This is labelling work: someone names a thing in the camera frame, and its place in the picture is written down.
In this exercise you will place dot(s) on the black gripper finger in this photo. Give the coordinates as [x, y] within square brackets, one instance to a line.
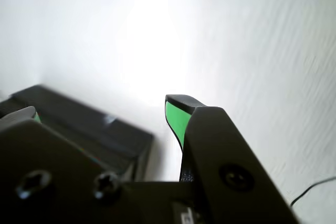
[218, 142]
[47, 176]

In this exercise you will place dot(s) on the black box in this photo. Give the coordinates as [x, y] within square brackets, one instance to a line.
[86, 127]

